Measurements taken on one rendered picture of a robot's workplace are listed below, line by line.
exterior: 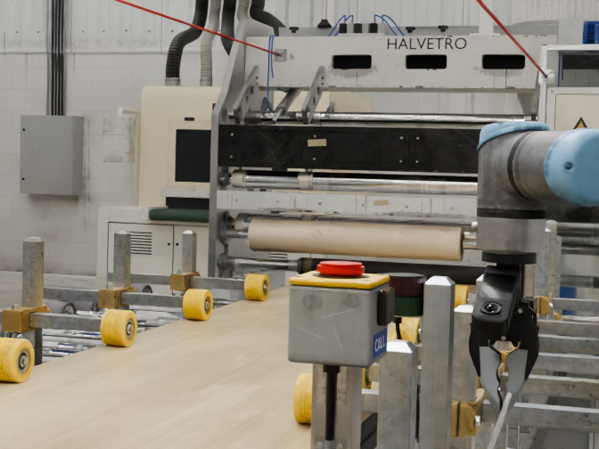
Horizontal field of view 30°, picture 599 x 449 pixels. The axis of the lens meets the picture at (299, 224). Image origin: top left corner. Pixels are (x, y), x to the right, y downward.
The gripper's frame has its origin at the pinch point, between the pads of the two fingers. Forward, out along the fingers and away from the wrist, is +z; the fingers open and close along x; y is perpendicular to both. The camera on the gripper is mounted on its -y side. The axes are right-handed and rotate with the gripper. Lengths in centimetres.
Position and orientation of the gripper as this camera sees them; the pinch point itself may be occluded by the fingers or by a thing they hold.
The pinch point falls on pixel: (501, 405)
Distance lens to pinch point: 150.5
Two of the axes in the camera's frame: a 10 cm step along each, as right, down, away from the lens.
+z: -0.3, 10.0, 0.5
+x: -9.6, -0.4, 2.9
